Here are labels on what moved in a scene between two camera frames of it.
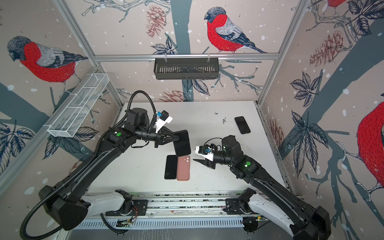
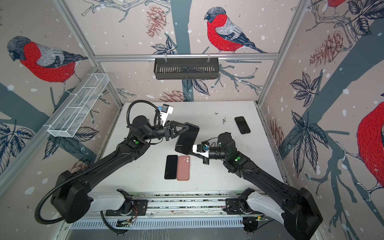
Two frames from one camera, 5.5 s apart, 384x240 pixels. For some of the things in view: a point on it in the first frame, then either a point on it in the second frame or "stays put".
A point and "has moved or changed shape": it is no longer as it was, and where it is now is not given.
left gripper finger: x=167 y=134 → x=177 y=124
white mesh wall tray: x=68 y=121 stays put
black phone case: x=182 y=144 has moved or changed shape
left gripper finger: x=167 y=142 → x=184 y=129
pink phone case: x=183 y=168 stays put
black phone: x=242 y=125 stays put
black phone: x=182 y=145 has moved or changed shape
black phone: x=171 y=167 stays put
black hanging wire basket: x=186 y=68 stays put
